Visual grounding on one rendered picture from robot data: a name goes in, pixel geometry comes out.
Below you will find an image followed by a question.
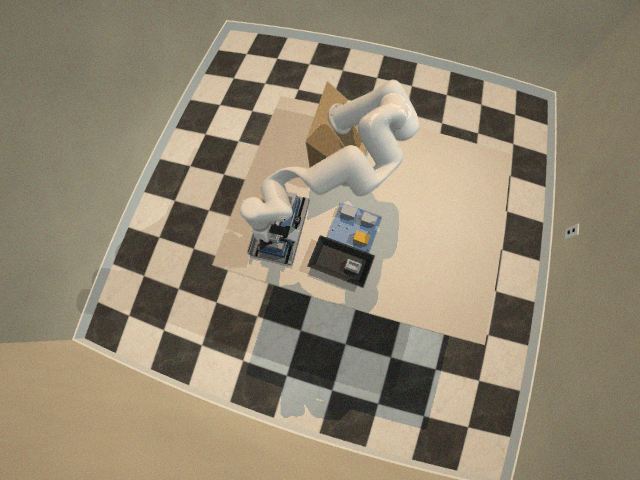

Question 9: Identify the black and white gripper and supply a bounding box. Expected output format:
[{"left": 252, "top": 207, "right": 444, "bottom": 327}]
[{"left": 252, "top": 226, "right": 273, "bottom": 249}]

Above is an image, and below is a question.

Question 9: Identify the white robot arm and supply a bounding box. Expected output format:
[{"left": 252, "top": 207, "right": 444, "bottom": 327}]
[{"left": 240, "top": 80, "right": 419, "bottom": 242}]

